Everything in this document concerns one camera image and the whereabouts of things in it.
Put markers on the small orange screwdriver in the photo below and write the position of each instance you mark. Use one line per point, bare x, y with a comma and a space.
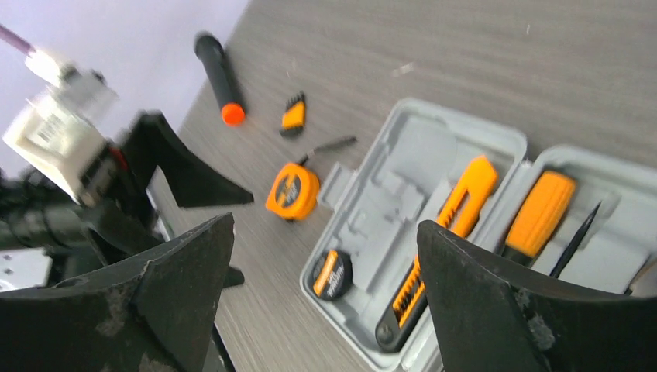
574, 243

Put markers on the orange phillips screwdriver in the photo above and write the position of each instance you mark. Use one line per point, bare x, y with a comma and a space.
538, 217

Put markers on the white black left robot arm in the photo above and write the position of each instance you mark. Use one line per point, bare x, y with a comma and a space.
26, 223

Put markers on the small round silver disc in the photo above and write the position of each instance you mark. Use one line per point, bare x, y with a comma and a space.
332, 275

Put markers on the black orange-tipped tool handle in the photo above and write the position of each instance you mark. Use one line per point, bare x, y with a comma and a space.
212, 55

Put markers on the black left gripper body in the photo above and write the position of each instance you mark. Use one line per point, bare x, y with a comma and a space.
109, 211

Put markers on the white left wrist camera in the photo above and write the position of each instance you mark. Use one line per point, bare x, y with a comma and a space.
56, 131

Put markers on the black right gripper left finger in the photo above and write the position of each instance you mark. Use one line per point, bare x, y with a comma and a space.
151, 312

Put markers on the orange utility knife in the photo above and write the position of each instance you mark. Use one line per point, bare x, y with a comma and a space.
459, 214

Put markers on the orange tape measure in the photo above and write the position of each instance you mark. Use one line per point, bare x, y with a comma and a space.
294, 192

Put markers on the grey plastic tool case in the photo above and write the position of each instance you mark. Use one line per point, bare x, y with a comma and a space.
405, 178

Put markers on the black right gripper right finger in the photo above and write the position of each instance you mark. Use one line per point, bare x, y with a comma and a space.
491, 314

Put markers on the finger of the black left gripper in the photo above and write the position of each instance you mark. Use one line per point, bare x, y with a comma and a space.
151, 144

